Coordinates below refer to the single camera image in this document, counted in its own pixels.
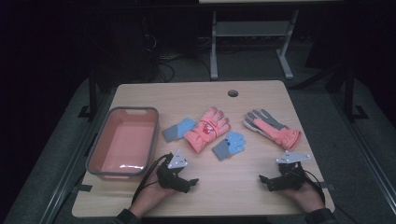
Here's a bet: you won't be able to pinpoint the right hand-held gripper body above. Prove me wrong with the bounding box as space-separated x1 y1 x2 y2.
270 151 311 191

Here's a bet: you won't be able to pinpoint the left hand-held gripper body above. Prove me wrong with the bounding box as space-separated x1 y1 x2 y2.
155 149 192 191

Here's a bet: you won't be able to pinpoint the pink glove with grey palm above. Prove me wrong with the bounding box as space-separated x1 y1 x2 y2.
243 108 303 152

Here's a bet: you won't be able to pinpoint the blue glove with grey cuff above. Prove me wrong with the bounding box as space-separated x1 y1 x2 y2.
211 131 248 161
162 117 198 144

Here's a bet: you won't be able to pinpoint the pink glove with red print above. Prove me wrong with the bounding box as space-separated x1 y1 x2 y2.
183 106 232 154

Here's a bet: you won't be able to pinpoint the pink basin with grey rim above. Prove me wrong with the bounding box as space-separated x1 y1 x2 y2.
85 106 160 182

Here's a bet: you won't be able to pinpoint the person's right hand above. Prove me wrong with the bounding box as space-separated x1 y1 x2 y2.
279 178 326 214

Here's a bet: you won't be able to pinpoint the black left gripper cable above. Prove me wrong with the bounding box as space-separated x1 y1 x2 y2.
131 152 174 205

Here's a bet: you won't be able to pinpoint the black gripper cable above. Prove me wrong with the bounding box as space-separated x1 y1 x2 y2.
131 152 174 205
303 169 327 207

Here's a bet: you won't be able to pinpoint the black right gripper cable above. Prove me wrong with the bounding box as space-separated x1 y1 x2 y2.
303 169 327 207

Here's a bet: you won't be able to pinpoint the aluminium rail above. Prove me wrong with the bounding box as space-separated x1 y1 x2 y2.
39 92 114 224
330 92 396 207

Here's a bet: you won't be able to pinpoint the black metal post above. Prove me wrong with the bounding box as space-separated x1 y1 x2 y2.
77 68 99 119
343 62 370 121

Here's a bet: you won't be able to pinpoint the black floor cables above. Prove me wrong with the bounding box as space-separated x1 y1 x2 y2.
136 15 213 84

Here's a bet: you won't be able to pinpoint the grey metal desk frame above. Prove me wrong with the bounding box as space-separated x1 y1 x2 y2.
209 8 300 81

